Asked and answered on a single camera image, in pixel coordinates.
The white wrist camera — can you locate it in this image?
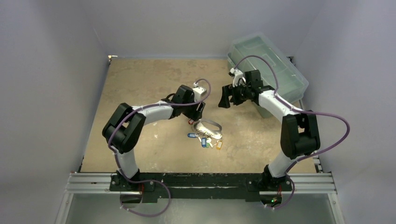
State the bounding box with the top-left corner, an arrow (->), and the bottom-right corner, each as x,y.
192,82 -> 207,102
229,68 -> 246,87

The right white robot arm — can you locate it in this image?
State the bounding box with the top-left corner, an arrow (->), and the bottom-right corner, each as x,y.
218,69 -> 320,190

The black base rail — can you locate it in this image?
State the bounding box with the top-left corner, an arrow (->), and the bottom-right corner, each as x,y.
109,172 -> 293,205

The clear plastic storage box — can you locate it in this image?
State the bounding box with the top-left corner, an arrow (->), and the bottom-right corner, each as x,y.
227,33 -> 309,104

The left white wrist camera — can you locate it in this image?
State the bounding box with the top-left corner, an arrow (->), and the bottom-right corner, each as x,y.
192,82 -> 207,102

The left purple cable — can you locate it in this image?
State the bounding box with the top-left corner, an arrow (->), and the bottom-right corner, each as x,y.
107,78 -> 212,217

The metal keyring holder with keys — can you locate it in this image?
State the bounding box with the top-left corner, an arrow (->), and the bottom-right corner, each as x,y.
190,119 -> 223,149

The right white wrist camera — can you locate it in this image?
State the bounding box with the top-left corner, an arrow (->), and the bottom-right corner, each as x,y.
229,68 -> 246,87

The aluminium frame rail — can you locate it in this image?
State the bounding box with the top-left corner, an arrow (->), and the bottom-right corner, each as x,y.
56,172 -> 345,224

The purple cable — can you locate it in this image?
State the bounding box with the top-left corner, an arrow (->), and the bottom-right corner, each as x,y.
107,78 -> 212,217
233,55 -> 351,211

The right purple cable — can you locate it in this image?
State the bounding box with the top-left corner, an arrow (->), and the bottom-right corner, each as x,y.
233,55 -> 351,211

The blue key tag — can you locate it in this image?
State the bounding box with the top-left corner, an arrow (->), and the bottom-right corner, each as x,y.
187,133 -> 198,138

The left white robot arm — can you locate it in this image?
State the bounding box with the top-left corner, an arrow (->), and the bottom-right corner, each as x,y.
102,84 -> 208,191

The yellow key tag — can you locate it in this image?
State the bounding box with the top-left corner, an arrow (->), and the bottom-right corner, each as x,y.
216,140 -> 223,150

